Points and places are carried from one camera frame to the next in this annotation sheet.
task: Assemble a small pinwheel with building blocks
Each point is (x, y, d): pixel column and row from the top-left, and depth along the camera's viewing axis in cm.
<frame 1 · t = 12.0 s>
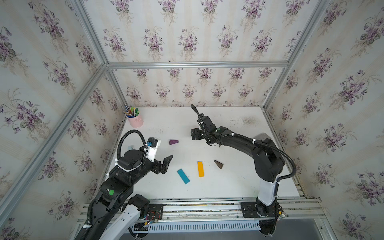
left hand: (164, 151, 66), fingers open
right hand: (199, 132, 92), fingers open
pink pen cup: (136, 122, 104), point 7 cm above the table
brown triangle block lower: (219, 164, 90), point 2 cm above the table
yellow long block: (200, 168, 90), on the table
teal long block: (181, 174, 88), on the table
coloured pens bunch: (130, 112, 105), point 11 cm above the table

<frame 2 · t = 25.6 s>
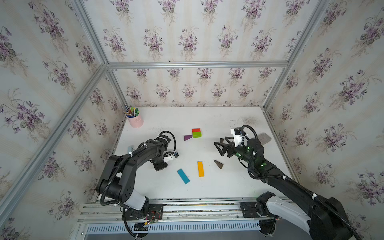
left hand: (158, 164, 89), fingers open
right hand: (223, 141, 78), fingers open
red rectangular block: (196, 130, 106), point 2 cm above the table
green rectangular block: (196, 134, 104), point 2 cm above the table
the other named things where they were.

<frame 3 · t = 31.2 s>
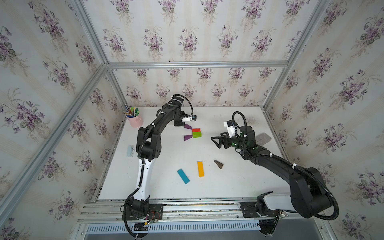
left hand: (182, 119, 103), fingers open
right hand: (219, 136, 84), fingers open
the named things where they were.

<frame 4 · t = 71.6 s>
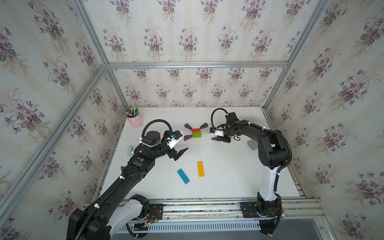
left hand: (181, 139, 76), fingers open
right hand: (222, 135, 101), fingers closed
brown triangle block lower: (205, 125, 110), point 2 cm above the table
the other named things where they were.

